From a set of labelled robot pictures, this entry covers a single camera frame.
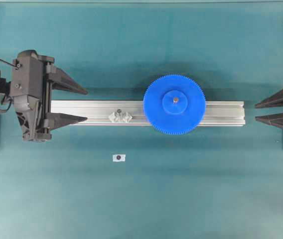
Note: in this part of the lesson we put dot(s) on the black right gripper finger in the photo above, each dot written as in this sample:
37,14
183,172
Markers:
276,122
275,100

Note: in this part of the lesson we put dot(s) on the white marker sticker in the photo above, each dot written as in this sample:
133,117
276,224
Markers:
119,158

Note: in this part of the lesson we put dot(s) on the aluminium extrusion rail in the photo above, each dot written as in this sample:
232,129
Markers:
218,113

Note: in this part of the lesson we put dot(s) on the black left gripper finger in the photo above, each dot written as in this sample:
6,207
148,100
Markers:
61,81
58,120

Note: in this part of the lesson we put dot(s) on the large blue plastic gear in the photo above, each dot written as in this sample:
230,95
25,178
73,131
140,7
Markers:
174,104

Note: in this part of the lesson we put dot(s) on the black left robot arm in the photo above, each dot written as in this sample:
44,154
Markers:
5,88

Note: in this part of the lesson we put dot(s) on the white bracket shaft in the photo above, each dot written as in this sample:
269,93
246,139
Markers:
127,117
113,117

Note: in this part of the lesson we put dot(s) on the left steel shaft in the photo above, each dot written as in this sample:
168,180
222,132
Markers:
118,114

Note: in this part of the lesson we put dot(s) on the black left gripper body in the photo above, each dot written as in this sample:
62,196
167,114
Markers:
27,91

